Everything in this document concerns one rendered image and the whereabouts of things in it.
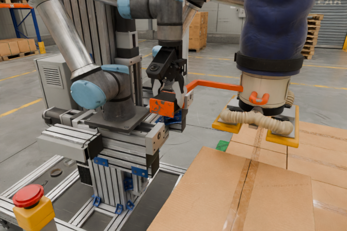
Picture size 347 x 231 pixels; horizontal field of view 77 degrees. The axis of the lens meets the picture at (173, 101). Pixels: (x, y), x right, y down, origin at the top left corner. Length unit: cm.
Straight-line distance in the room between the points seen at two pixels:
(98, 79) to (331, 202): 131
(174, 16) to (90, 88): 37
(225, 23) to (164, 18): 995
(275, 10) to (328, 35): 995
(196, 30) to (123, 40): 695
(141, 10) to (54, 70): 77
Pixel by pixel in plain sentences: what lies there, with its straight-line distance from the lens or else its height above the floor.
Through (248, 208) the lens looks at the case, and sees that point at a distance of 75.
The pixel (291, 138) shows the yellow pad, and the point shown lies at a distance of 82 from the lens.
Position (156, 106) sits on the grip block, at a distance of 69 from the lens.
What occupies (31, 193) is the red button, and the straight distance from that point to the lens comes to 73.
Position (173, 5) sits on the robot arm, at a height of 149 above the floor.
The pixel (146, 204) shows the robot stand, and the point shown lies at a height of 21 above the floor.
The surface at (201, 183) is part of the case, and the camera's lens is 79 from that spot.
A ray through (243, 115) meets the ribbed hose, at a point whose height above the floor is 116.
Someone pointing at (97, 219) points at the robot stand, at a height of 21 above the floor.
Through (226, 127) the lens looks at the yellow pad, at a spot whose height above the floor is 109.
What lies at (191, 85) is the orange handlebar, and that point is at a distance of 86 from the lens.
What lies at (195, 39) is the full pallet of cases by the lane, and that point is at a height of 45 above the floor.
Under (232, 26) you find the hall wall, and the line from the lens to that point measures 1054.
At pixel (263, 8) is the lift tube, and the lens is 78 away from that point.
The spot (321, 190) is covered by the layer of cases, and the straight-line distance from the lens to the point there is 157.
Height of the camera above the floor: 149
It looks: 23 degrees down
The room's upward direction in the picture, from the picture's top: straight up
